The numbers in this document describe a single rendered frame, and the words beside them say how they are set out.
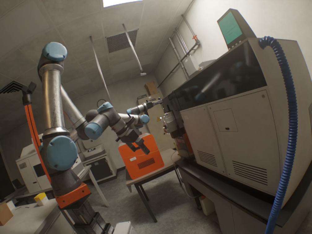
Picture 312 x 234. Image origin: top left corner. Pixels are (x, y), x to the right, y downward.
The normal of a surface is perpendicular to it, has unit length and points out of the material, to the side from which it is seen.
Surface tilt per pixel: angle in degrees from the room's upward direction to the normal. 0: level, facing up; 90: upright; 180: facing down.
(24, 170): 90
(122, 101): 90
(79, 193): 90
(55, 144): 97
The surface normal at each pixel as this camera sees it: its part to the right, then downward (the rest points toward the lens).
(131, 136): 0.63, -0.09
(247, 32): 0.23, -0.11
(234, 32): -0.95, 0.19
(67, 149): 0.80, -0.16
